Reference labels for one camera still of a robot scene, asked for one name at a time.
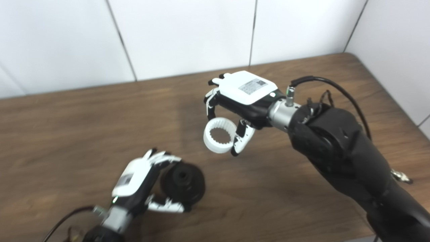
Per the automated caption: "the white and black right hand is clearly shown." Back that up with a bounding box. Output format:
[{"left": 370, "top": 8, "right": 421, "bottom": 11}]
[{"left": 204, "top": 71, "right": 287, "bottom": 157}]

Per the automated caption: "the white and black left hand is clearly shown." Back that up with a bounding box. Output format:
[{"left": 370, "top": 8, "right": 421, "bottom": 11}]
[{"left": 111, "top": 148, "right": 185, "bottom": 215}]

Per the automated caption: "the round black part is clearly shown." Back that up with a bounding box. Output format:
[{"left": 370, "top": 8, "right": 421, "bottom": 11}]
[{"left": 160, "top": 162, "right": 206, "bottom": 205}]

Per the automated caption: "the white toothed ring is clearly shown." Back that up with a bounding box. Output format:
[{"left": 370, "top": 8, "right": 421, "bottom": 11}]
[{"left": 203, "top": 117, "right": 238, "bottom": 154}]

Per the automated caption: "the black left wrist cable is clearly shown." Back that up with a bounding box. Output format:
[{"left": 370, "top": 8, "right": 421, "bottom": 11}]
[{"left": 42, "top": 206, "right": 103, "bottom": 242}]

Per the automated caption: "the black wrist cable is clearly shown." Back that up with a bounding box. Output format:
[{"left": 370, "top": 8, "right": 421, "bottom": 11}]
[
  {"left": 286, "top": 76, "right": 372, "bottom": 140},
  {"left": 42, "top": 206, "right": 103, "bottom": 242}
]

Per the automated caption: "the thin right arm wire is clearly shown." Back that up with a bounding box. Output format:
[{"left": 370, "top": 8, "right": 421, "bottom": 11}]
[{"left": 305, "top": 89, "right": 413, "bottom": 185}]

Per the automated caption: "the thin arm wire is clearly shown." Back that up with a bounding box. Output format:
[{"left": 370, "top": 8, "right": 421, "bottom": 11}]
[
  {"left": 64, "top": 227, "right": 83, "bottom": 242},
  {"left": 305, "top": 89, "right": 413, "bottom": 185}
]

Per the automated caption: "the thin left arm wire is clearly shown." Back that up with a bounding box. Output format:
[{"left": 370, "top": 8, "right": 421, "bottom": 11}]
[{"left": 64, "top": 227, "right": 83, "bottom": 242}]

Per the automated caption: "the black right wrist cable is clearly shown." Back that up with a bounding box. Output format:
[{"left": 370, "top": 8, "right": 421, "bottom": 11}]
[{"left": 286, "top": 76, "right": 372, "bottom": 140}]

